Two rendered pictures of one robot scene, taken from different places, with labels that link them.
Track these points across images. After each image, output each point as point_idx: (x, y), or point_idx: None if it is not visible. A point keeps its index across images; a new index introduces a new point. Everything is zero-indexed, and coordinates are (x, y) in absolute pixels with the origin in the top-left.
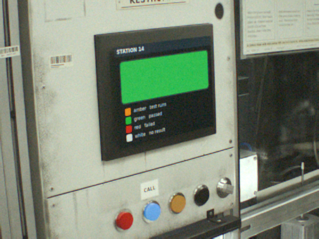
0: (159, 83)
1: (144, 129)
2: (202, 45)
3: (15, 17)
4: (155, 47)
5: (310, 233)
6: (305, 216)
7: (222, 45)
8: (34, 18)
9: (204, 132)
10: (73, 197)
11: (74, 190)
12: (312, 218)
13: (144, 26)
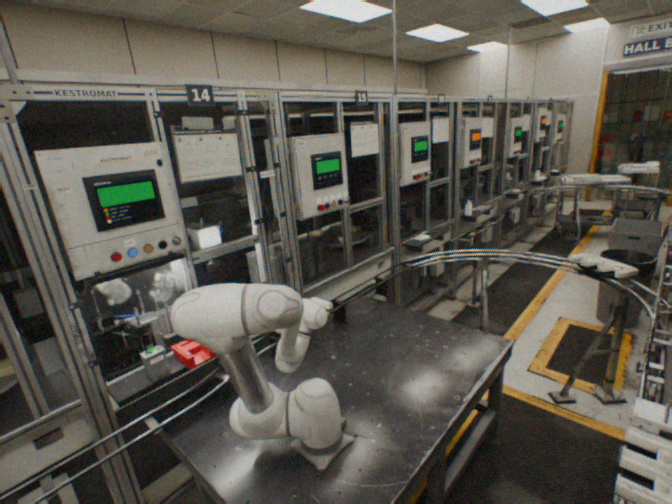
0: (123, 197)
1: (118, 217)
2: (147, 179)
3: (31, 171)
4: (118, 181)
5: None
6: None
7: (164, 178)
8: (41, 171)
9: (158, 217)
10: (83, 248)
11: (83, 245)
12: None
13: (113, 172)
